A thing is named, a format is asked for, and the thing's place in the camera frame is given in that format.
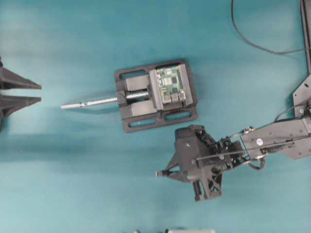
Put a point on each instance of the black frame rail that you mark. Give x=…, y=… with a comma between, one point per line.
x=305, y=8

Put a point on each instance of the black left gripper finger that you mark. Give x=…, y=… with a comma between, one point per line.
x=10, y=80
x=10, y=104

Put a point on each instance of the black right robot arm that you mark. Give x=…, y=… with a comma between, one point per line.
x=291, y=136

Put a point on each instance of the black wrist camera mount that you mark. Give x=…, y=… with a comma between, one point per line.
x=187, y=148

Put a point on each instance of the green Raspberry Pi board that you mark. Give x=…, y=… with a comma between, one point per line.
x=170, y=85

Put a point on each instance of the black machine vise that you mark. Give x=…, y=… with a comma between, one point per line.
x=149, y=112

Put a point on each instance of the silver vise lead screw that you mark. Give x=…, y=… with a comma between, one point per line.
x=127, y=96

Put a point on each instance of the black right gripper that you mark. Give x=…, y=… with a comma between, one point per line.
x=214, y=158

